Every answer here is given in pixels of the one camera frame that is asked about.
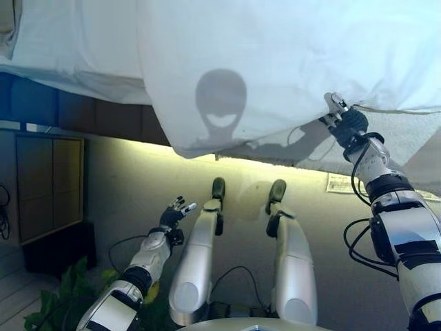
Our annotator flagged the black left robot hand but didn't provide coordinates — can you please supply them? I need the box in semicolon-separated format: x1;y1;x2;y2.
160;195;198;231

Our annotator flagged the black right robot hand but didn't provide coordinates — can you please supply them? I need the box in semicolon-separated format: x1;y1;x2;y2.
319;91;369;139

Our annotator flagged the white duvet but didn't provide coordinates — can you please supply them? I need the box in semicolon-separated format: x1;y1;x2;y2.
136;0;441;159

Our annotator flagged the white bed sheet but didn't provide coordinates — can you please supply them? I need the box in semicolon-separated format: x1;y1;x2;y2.
0;0;152;106

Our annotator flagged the silver left robot leg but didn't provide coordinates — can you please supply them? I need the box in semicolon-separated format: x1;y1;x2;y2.
168;177;227;327

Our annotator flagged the grey striped rug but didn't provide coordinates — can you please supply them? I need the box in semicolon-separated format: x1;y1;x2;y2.
325;172;441;203

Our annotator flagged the white fringed blanket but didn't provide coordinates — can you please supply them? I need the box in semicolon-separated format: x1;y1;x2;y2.
213;106;441;180

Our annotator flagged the green leafy plant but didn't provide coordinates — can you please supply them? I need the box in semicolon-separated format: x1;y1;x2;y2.
23;257;166;331

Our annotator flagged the wooden nightstand with panel doors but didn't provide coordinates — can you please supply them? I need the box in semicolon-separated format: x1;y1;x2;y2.
15;134;85;245

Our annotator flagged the silver robot torso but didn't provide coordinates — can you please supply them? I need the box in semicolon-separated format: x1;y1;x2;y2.
175;319;335;331

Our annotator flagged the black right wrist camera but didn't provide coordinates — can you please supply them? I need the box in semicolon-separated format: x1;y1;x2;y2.
340;129;370;153

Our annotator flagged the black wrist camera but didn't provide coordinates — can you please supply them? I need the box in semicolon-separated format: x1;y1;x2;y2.
340;129;370;153
167;227;185;246

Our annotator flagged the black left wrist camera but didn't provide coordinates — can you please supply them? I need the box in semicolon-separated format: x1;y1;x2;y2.
167;227;185;246

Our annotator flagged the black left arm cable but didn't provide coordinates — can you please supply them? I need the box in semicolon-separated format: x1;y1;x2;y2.
108;234;152;266

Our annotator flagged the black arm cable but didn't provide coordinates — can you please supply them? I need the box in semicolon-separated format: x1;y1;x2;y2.
343;141;400;277
108;234;152;266

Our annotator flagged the black torso cable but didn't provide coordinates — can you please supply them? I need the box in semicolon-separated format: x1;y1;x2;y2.
209;267;273;318

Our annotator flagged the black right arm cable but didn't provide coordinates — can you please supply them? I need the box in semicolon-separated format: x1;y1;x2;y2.
343;141;400;277

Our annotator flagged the brown upholstered bed frame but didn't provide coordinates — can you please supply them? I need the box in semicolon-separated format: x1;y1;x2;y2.
0;70;173;148

